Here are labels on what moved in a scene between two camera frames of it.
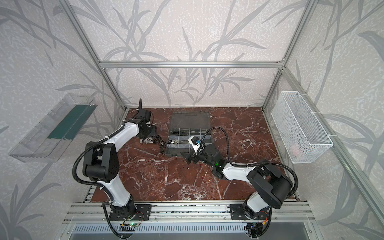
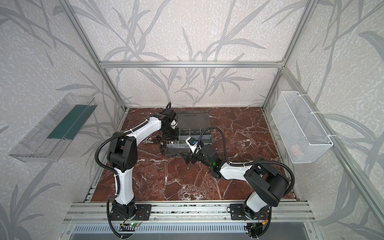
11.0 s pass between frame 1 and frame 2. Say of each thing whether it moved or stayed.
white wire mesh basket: stayed
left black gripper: moved
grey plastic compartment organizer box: stayed
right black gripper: stayed
